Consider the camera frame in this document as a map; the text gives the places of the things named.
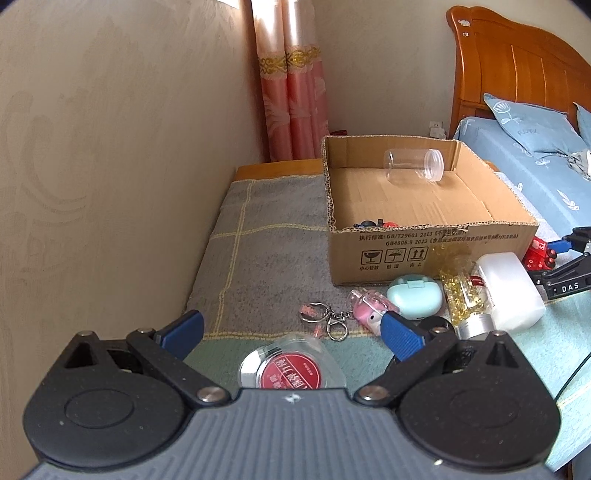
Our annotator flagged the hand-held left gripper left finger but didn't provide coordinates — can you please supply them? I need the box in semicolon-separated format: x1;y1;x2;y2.
62;310;232;408

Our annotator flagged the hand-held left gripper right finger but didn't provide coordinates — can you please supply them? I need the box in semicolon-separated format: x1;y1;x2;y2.
353;310;527;409

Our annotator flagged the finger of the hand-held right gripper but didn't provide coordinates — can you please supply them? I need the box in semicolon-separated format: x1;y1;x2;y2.
549;225;591;254

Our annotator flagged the red toy car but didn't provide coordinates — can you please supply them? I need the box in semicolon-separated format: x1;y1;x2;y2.
523;237;561;271

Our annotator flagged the mint green earbuds case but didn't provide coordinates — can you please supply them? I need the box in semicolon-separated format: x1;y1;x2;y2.
386;273;445;320

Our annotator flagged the pink figure keychain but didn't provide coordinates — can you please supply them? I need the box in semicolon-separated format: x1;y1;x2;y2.
300;288;399;341

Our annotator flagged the white plastic bottle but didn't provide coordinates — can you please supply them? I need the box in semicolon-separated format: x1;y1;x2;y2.
471;253;546;332

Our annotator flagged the clear bottle of gold capsules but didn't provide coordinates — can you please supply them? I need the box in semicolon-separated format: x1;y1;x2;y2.
431;244;497;341

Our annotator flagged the clear case with red label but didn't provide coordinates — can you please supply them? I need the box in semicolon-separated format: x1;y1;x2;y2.
238;333;347;392

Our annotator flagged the cardboard box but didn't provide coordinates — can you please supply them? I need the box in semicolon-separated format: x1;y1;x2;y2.
321;135;539;288

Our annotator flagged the bed with blue sheet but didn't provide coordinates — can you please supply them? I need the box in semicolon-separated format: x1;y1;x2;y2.
452;115;591;241

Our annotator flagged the grey crumpled cloth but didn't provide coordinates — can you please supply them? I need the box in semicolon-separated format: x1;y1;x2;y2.
567;148;591;178

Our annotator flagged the grey checked blanket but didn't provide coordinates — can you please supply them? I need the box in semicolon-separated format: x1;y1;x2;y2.
185;174;591;472

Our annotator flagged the clear plastic jar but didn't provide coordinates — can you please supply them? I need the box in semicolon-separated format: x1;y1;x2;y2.
384;148;445;184

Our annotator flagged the wooden headboard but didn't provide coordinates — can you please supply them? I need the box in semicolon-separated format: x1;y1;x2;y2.
445;6;591;139

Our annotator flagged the pink patterned curtain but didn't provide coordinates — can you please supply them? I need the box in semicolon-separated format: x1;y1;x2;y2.
250;0;331;163

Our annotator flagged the thin black cable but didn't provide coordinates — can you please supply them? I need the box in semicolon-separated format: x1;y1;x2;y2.
554;351;591;402

